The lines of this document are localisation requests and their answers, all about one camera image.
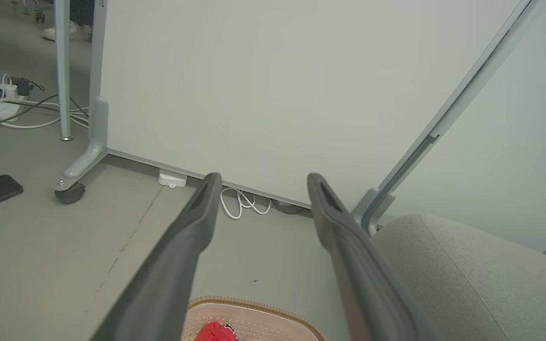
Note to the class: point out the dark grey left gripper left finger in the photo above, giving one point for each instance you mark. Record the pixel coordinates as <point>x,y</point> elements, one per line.
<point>168,274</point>

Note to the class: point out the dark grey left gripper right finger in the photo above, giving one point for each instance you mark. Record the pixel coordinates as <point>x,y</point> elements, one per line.
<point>363,284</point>

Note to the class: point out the red cloth item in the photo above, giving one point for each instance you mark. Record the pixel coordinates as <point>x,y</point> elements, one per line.
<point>211,332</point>

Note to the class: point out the grey upholstered seat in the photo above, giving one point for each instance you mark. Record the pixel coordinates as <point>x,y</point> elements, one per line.
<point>467,284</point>

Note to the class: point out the small white plastic box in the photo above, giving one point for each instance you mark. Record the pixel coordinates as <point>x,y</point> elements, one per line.
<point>172,179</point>

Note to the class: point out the cream laundry basket brown rim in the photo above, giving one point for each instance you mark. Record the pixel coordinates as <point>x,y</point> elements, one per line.
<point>263,322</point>

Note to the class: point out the black caster wheel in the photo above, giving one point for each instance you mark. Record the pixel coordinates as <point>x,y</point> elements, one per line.
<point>70,194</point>

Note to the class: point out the grey round table leg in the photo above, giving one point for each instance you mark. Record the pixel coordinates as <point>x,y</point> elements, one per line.
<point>63,71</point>

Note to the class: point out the black power adapter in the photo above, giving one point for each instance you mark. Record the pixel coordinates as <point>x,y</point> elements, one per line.
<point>20,86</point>

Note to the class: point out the white sneaker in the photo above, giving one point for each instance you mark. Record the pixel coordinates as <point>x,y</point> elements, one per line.
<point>55,33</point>

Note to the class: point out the dark trouser leg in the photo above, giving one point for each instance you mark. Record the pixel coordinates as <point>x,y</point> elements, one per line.
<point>82,10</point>

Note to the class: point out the office chair base with casters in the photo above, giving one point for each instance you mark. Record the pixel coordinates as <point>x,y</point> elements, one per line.
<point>40,17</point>

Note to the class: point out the white partition panel grey frame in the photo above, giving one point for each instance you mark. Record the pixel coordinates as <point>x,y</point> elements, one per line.
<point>277,94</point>
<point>514,142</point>

